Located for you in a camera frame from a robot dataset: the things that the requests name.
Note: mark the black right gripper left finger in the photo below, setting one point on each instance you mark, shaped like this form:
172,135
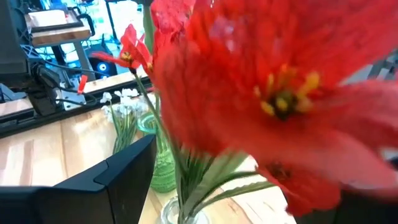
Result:
93,202

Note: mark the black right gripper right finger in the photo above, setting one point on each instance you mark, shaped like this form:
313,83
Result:
373,211

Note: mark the red artificial flower bunch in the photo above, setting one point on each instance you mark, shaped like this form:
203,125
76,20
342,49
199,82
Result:
248,93

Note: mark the green glass vase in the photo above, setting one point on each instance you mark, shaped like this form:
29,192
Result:
163,174

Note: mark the clear glass vase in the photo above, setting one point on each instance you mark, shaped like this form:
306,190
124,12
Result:
169,214

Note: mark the white artificial flower bunch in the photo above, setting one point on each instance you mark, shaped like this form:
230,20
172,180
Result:
126,101

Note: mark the small red tag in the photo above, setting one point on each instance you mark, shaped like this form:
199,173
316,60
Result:
82,84

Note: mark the black device with blue light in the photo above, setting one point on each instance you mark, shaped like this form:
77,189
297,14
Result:
109,71

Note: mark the wooden table with black frame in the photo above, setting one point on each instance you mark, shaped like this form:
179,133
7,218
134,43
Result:
59,35

